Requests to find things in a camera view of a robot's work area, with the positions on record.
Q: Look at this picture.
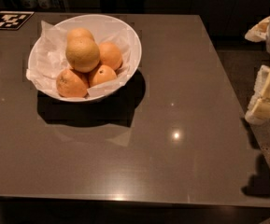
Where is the black white fiducial marker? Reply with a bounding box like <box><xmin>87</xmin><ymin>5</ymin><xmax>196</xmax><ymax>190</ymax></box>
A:
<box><xmin>0</xmin><ymin>11</ymin><xmax>34</xmax><ymax>31</ymax></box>

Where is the white paper liner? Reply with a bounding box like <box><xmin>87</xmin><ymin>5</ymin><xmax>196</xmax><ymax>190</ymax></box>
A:
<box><xmin>25</xmin><ymin>20</ymin><xmax>133</xmax><ymax>99</ymax></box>

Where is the orange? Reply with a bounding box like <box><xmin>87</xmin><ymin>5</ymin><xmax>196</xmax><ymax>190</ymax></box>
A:
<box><xmin>66</xmin><ymin>28</ymin><xmax>94</xmax><ymax>41</ymax></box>
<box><xmin>89</xmin><ymin>64</ymin><xmax>117</xmax><ymax>87</ymax></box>
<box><xmin>65</xmin><ymin>37</ymin><xmax>100</xmax><ymax>73</ymax></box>
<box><xmin>99</xmin><ymin>42</ymin><xmax>122</xmax><ymax>71</ymax></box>
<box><xmin>56</xmin><ymin>68</ymin><xmax>89</xmax><ymax>98</ymax></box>

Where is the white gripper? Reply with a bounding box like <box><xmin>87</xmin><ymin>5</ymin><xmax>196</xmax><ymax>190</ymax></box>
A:
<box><xmin>245</xmin><ymin>16</ymin><xmax>270</xmax><ymax>125</ymax></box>

